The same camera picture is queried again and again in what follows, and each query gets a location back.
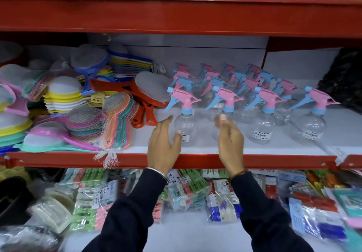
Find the person's left hand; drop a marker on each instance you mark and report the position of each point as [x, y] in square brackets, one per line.
[162, 150]

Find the person's right hand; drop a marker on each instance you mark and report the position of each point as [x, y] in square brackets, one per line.
[232, 150]

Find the person's right thumb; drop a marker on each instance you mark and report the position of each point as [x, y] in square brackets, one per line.
[219, 122]

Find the person's left thumb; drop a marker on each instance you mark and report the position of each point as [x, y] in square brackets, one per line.
[177, 138]

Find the person's right forearm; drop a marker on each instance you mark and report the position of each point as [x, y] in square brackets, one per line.
[263, 218]

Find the person's left forearm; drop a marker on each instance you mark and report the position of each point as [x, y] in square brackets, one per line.
[127, 218]

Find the silver wrist bangle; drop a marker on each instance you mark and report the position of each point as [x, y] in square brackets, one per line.
[159, 171]

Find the group of pink-blue spray bottles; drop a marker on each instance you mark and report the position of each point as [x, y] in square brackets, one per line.
[263, 113]

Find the thin brown wrist bangle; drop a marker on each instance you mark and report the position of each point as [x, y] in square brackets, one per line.
[237, 173]

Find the pile of clothes peg packets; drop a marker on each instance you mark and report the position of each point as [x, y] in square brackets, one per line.
[195, 192]

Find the stack of orange mesh strainers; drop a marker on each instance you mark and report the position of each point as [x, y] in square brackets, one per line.
[147, 90]

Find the netted bundle of long strainers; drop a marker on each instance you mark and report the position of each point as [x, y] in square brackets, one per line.
[117, 119]

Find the yellow paper tag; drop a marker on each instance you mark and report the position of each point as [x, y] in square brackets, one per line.
[97, 98]

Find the netted bundle of round strainers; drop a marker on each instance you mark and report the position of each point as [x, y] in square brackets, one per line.
[83, 121]

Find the red metal shelf rack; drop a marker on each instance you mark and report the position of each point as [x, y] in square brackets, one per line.
[181, 16]

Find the blue mesh strainer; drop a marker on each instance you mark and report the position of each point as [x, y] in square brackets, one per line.
[90, 59]

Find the stack of yellow white strainers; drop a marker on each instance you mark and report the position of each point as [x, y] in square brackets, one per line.
[63, 93]

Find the white shelf label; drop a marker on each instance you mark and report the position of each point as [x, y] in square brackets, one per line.
[338, 155]

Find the pink mesh strainer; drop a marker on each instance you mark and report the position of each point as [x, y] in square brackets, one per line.
[53, 131]

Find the black patterned bag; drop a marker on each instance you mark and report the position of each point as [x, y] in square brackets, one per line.
[343, 79]

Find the teal mesh strainer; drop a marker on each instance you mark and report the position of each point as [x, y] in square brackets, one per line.
[42, 144]

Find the bag of cream plastic items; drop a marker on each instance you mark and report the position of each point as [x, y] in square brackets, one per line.
[53, 210]

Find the pile of pastel mesh strainers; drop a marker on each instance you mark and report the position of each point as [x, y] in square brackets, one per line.
[14, 102]

